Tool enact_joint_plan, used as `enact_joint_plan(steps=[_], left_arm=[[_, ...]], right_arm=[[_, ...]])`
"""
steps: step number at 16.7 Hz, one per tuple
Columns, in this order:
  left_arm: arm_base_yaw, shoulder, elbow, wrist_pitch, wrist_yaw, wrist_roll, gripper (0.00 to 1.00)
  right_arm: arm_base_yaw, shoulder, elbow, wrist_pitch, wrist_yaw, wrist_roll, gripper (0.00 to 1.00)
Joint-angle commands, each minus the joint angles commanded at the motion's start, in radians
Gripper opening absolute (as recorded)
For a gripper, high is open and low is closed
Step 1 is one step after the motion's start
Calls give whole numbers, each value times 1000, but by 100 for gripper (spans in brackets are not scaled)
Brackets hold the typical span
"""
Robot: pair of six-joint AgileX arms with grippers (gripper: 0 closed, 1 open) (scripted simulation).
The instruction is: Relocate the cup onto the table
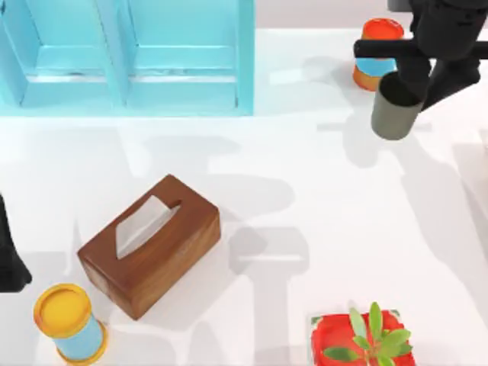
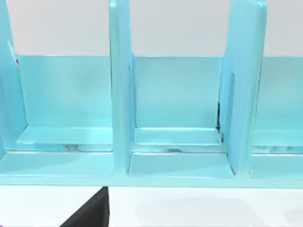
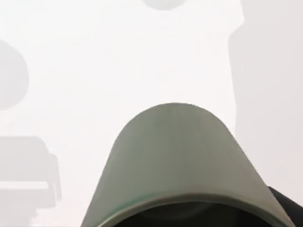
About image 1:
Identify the grey cup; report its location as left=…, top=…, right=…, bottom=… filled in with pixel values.
left=371, top=72, right=425, bottom=141

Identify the orange can with blue label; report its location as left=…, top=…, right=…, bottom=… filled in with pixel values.
left=351, top=18, right=405, bottom=92

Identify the light blue rack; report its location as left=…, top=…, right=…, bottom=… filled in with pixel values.
left=0, top=0, right=255, bottom=117

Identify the green plant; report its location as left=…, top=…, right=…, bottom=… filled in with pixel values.
left=323, top=300, right=415, bottom=366

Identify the red plant pot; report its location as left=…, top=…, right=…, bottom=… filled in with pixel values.
left=310, top=310, right=416, bottom=366

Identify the brown wooden tissue box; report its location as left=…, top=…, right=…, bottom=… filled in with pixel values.
left=76, top=174, right=222, bottom=321

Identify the white tissue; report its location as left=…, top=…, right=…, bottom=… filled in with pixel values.
left=114, top=194, right=183, bottom=261

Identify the yellow can with blue label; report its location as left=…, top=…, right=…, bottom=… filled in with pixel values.
left=33, top=282, right=108, bottom=363

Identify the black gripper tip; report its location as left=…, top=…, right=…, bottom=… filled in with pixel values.
left=0, top=194, right=34, bottom=294

